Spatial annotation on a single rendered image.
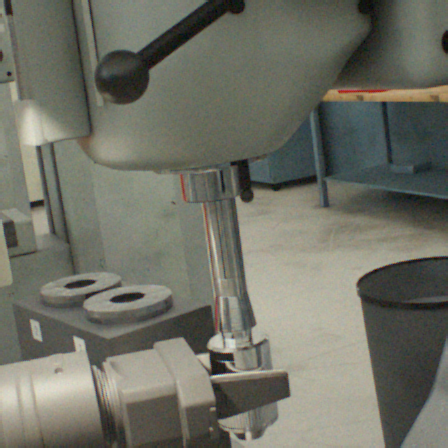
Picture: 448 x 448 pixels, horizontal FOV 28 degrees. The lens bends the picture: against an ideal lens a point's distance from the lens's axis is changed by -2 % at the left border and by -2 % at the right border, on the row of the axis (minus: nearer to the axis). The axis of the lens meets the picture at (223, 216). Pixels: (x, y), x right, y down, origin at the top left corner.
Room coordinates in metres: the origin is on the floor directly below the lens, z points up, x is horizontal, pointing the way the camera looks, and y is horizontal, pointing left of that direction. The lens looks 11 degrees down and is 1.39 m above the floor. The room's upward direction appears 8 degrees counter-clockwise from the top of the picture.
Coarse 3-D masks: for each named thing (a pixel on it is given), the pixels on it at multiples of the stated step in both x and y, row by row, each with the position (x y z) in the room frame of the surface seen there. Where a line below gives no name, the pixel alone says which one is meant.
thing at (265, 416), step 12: (252, 360) 0.63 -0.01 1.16; (264, 360) 0.64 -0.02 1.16; (216, 372) 0.64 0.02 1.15; (228, 372) 0.63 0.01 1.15; (240, 372) 0.63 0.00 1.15; (264, 408) 0.64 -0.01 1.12; (276, 408) 0.65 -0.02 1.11; (228, 420) 0.64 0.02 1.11; (240, 420) 0.63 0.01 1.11; (252, 420) 0.63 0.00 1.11; (264, 420) 0.63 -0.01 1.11; (240, 432) 0.63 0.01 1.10
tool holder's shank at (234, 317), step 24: (216, 216) 0.65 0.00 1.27; (216, 240) 0.65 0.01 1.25; (240, 240) 0.65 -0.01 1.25; (216, 264) 0.65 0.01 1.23; (240, 264) 0.65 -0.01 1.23; (216, 288) 0.65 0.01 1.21; (240, 288) 0.65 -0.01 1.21; (216, 312) 0.65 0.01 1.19; (240, 312) 0.64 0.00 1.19; (240, 336) 0.64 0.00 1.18
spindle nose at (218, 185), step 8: (232, 168) 0.64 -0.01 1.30; (184, 176) 0.64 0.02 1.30; (192, 176) 0.64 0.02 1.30; (200, 176) 0.63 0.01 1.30; (208, 176) 0.63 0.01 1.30; (216, 176) 0.63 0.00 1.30; (224, 176) 0.63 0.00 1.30; (232, 176) 0.64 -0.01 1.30; (184, 184) 0.64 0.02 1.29; (192, 184) 0.64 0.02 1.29; (200, 184) 0.63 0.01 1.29; (208, 184) 0.63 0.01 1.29; (216, 184) 0.63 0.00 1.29; (224, 184) 0.63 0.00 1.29; (232, 184) 0.64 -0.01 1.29; (184, 192) 0.64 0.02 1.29; (192, 192) 0.64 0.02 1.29; (200, 192) 0.63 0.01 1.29; (208, 192) 0.63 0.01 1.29; (216, 192) 0.63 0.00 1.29; (224, 192) 0.63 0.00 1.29; (232, 192) 0.63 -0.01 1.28; (184, 200) 0.64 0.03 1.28; (192, 200) 0.64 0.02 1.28; (200, 200) 0.63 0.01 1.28; (208, 200) 0.63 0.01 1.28; (216, 200) 0.63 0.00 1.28
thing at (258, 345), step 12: (216, 336) 0.67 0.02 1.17; (264, 336) 0.65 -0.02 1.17; (216, 348) 0.64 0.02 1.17; (228, 348) 0.63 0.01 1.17; (240, 348) 0.63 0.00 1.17; (252, 348) 0.63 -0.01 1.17; (264, 348) 0.64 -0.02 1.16; (216, 360) 0.64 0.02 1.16; (228, 360) 0.63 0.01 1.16; (240, 360) 0.63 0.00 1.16
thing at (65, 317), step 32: (64, 288) 0.95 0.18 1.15; (96, 288) 0.94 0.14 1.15; (128, 288) 0.92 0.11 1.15; (160, 288) 0.90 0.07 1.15; (32, 320) 0.93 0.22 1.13; (64, 320) 0.88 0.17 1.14; (96, 320) 0.85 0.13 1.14; (128, 320) 0.84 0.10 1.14; (160, 320) 0.84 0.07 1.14; (192, 320) 0.85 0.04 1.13; (32, 352) 0.95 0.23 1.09; (64, 352) 0.88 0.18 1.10; (96, 352) 0.82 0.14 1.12; (128, 352) 0.81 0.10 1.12
